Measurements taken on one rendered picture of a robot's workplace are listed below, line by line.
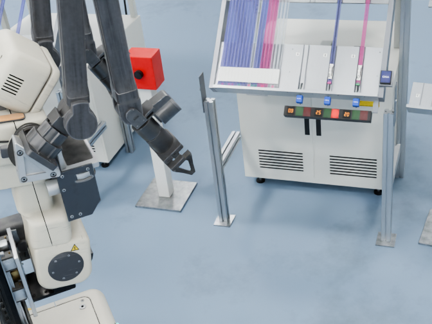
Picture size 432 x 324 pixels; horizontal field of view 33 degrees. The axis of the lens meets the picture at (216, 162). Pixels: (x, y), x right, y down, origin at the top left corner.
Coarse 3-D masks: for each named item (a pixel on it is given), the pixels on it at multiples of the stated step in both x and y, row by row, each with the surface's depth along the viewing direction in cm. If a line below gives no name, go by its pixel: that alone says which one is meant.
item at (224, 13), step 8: (224, 0) 300; (224, 8) 299; (224, 16) 299; (224, 24) 300; (224, 32) 301; (216, 40) 298; (216, 48) 297; (216, 56) 296; (216, 64) 295; (216, 72) 296
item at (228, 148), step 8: (328, 40) 333; (200, 80) 296; (200, 88) 297; (232, 136) 338; (224, 144) 333; (232, 144) 332; (224, 152) 327; (232, 152) 332; (224, 160) 323; (232, 216) 338; (216, 224) 334; (224, 224) 334; (376, 240) 313; (392, 240) 311
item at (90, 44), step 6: (84, 0) 205; (84, 6) 205; (84, 12) 206; (84, 18) 207; (84, 24) 208; (84, 30) 208; (90, 30) 209; (90, 36) 209; (90, 42) 210; (90, 48) 211; (96, 54) 213
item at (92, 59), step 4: (96, 48) 218; (100, 48) 217; (88, 52) 211; (92, 52) 211; (100, 52) 215; (88, 56) 212; (92, 56) 212; (96, 56) 213; (100, 56) 215; (88, 60) 212; (92, 60) 213; (96, 60) 213; (92, 64) 213
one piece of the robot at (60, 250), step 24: (0, 120) 178; (24, 120) 180; (0, 144) 180; (0, 168) 189; (24, 192) 197; (24, 216) 200; (48, 216) 200; (24, 240) 226; (48, 240) 202; (72, 240) 206; (48, 264) 206; (72, 264) 209; (48, 288) 210
